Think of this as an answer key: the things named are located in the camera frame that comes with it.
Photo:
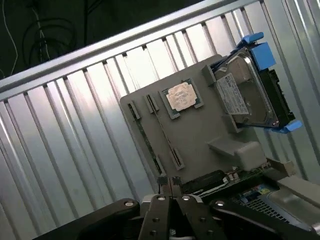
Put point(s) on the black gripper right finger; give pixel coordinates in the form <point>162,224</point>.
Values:
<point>190,217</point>

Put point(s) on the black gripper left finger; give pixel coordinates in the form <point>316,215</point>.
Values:
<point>155,217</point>

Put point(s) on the grey plastic parts rack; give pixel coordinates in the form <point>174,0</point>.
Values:
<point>200,140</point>

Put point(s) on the silver CPU chip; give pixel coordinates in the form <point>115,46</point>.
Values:
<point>181,96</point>

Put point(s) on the hard disk with blue caddy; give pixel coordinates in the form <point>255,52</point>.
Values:
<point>250,87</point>

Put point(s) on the graphics card with metal bracket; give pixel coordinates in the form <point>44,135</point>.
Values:
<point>250,192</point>

